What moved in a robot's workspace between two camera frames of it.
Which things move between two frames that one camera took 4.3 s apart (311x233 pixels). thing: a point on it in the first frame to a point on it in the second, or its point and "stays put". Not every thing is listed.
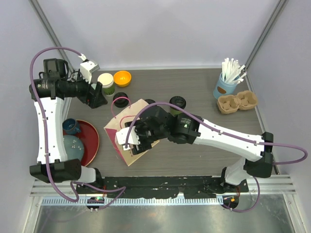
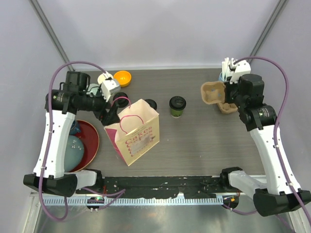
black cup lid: (178, 101) stays put
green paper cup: (174, 112) stays put
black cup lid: (149, 101) stays put
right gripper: (143, 145) to (229, 87)
